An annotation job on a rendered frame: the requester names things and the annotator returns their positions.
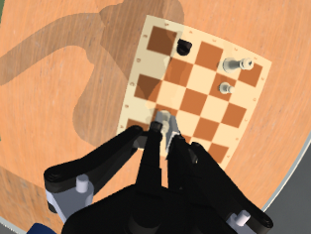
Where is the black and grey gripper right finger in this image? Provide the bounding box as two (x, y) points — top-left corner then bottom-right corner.
(165, 115), (273, 234)

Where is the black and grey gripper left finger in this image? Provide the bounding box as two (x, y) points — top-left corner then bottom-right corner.
(44, 111), (163, 234)

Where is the chessboard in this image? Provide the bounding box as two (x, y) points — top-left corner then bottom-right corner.
(116, 15), (271, 170)

